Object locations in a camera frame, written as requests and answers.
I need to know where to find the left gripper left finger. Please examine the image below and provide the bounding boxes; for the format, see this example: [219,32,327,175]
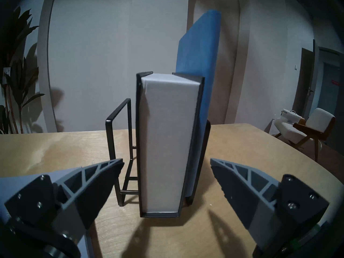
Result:
[5,158,126,242]

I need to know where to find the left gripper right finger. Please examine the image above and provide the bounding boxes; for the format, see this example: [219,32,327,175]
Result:
[210,158,330,254]

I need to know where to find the thick black Century book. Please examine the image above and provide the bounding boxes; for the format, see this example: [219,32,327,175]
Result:
[135,71,206,219]

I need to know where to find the wooden table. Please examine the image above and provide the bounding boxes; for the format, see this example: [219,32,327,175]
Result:
[0,122,344,258]

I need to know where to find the white bag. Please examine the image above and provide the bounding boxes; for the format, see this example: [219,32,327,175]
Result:
[279,108,302,121]

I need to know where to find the white wooden armchair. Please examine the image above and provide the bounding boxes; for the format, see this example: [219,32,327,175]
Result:
[274,107,336,163]

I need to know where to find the dark door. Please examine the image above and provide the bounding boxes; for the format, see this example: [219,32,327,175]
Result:
[291,39,344,127]

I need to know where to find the blue book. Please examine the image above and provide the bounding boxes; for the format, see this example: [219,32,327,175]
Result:
[176,9,222,197]

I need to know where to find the tall green potted plant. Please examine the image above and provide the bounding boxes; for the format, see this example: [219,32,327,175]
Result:
[0,6,46,134]

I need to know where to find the black wire book stand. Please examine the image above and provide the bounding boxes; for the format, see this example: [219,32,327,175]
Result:
[105,98,212,207]

